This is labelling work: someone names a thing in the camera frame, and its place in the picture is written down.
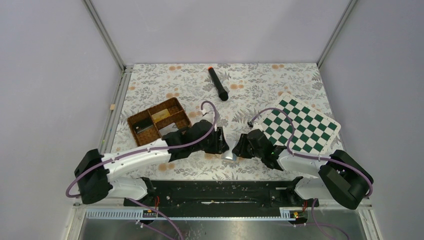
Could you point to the black microphone orange tip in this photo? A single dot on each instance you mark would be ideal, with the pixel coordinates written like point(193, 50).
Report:
point(222, 93)

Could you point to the gold card in basket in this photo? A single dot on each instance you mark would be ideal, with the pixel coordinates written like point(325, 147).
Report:
point(160, 115)

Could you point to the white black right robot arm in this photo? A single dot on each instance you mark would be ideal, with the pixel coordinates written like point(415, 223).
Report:
point(336, 176)

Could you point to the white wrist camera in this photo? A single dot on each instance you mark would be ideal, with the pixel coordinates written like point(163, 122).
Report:
point(209, 116)
point(253, 125)

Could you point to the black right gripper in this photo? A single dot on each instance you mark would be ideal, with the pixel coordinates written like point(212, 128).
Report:
point(240, 149)

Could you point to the silver card in basket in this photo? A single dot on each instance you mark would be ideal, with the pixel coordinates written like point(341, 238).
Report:
point(168, 129)

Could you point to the beige leather card holder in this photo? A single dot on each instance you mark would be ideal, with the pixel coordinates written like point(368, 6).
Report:
point(229, 155)

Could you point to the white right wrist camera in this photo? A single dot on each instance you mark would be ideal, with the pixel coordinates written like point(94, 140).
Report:
point(253, 125)

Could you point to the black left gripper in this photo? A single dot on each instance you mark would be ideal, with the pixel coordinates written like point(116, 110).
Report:
point(220, 145)

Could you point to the green white chessboard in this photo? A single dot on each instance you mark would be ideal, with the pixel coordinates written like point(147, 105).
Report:
point(313, 131)

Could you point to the black card in basket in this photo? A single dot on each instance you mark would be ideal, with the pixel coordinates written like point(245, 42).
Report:
point(142, 125)

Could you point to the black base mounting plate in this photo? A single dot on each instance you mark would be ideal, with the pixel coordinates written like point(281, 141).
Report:
point(220, 199)

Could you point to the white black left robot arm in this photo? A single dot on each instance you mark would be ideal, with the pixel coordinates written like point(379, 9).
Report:
point(100, 176)

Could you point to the brown woven divided basket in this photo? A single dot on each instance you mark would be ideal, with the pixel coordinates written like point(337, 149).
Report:
point(178, 116)

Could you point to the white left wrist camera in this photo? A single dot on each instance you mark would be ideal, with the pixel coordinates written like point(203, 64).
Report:
point(209, 116)

